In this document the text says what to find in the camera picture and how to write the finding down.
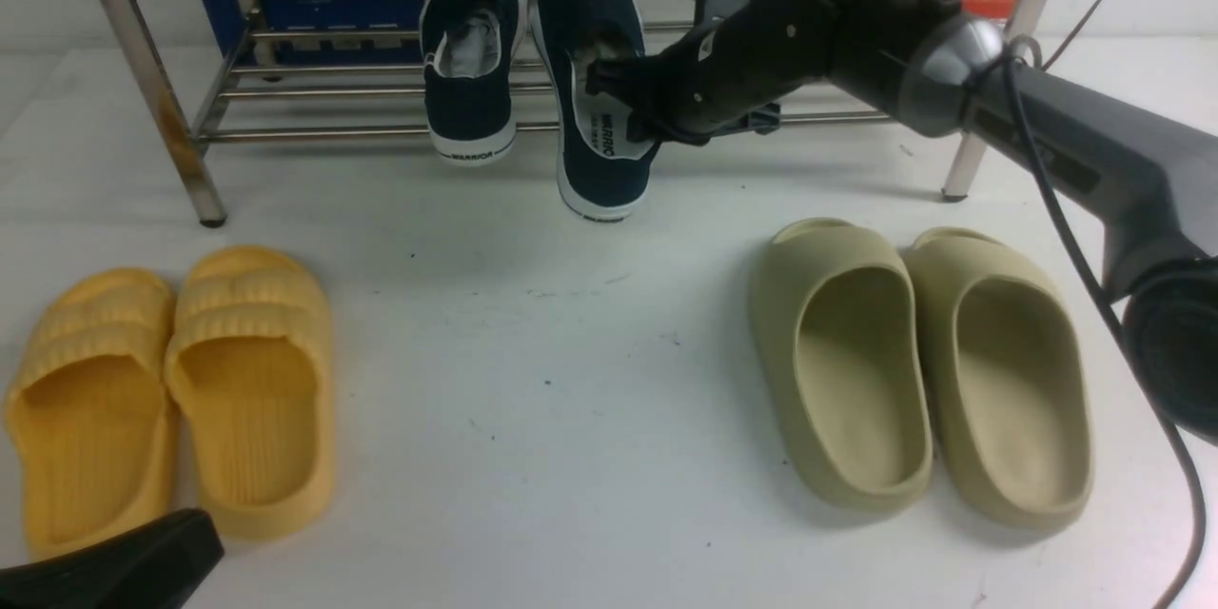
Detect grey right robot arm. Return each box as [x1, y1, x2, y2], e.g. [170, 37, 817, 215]
[580, 0, 1217, 442]

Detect left olive foam slipper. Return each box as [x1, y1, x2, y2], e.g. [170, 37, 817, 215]
[748, 218, 933, 516]

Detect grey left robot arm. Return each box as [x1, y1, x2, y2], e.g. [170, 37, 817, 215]
[1, 508, 227, 608]

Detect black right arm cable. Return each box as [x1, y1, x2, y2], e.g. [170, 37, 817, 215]
[853, 0, 1208, 609]

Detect yellow slipper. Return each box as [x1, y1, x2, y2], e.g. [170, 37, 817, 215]
[164, 245, 339, 540]
[4, 269, 178, 560]

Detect right olive foam slipper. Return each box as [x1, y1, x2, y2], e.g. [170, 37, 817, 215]
[904, 227, 1093, 532]

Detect right yellow slipper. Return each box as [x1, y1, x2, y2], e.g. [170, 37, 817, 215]
[164, 245, 339, 540]

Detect navy canvas shoe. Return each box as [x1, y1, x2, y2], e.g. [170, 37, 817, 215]
[419, 0, 526, 167]
[529, 0, 661, 224]

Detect olive foam slipper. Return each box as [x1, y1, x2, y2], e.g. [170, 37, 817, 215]
[748, 218, 933, 516]
[904, 227, 1093, 532]

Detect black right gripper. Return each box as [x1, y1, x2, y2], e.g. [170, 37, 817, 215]
[583, 0, 840, 146]

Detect blue box behind rack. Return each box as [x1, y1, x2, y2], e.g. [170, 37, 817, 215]
[202, 0, 423, 66]

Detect left yellow slipper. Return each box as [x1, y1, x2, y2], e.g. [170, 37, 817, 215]
[4, 269, 178, 560]

